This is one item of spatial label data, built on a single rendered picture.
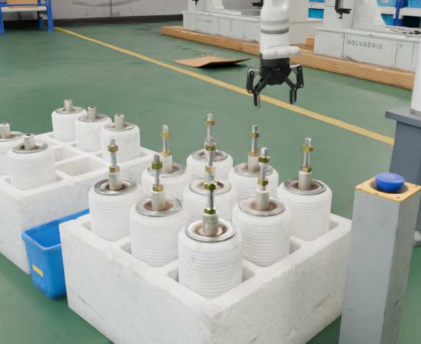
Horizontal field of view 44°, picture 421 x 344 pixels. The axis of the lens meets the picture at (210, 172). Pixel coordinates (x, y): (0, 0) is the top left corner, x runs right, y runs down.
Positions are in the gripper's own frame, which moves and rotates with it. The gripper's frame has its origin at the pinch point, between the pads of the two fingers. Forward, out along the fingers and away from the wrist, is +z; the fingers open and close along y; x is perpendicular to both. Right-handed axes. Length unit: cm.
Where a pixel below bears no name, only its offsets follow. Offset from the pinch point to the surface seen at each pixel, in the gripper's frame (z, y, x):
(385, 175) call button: -13, 0, 64
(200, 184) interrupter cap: -4, 25, 46
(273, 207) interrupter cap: -5, 14, 57
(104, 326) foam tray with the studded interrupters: 16, 45, 56
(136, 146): 3.5, 37.2, 9.3
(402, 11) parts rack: 87, -270, -467
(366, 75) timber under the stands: 55, -100, -169
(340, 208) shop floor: 28.8, -15.8, 10.3
